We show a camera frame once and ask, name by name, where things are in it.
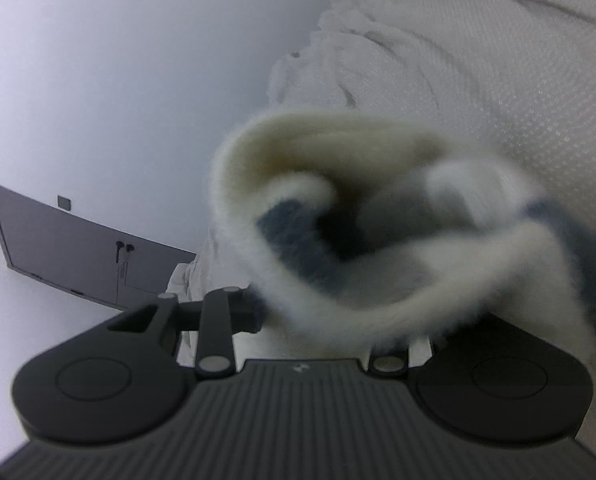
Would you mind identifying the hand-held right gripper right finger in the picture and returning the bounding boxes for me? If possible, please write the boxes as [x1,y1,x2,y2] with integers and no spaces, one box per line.
[367,341,411,377]

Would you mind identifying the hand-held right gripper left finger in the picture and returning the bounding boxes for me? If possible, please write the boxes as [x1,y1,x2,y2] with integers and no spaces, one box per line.
[106,286,269,380]

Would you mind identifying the cream fuzzy sock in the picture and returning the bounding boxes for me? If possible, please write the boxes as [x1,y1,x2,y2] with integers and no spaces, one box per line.
[210,110,596,361]

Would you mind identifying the grey door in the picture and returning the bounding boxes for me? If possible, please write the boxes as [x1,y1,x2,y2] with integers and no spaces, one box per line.
[0,177,199,311]

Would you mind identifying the white bed sheet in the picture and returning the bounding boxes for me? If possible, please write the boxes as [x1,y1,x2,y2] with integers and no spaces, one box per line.
[165,0,596,367]

